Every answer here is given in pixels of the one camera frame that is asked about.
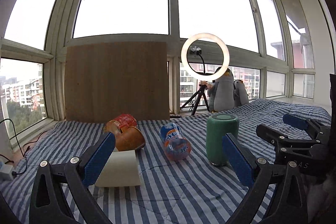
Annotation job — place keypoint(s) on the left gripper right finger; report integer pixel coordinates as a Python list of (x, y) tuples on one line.
[(288, 203)]

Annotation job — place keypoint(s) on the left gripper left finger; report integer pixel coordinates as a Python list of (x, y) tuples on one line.
[(48, 202)]

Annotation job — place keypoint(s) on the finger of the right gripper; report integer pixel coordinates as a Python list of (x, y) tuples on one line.
[(295, 122), (273, 137)]

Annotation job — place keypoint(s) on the green insulated cup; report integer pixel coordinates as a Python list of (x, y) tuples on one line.
[(218, 125)]

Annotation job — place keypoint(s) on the brown paper cup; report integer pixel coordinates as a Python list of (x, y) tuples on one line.
[(127, 137)]

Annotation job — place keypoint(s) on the red printed cup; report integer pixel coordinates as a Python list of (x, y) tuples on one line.
[(123, 121)]

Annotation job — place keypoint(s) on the small penguin plush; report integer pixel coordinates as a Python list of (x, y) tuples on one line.
[(240, 94)]

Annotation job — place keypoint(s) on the white power strip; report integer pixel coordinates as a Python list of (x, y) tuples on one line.
[(6, 172)]

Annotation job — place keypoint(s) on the large penguin plush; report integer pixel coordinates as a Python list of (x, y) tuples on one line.
[(221, 93)]

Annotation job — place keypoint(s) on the black tripod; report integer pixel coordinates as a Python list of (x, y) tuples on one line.
[(199, 98)]

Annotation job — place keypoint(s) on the striped blue white quilt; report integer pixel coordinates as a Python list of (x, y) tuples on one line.
[(186, 191)]

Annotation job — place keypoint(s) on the wooden board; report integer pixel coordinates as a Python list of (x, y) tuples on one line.
[(105, 80)]

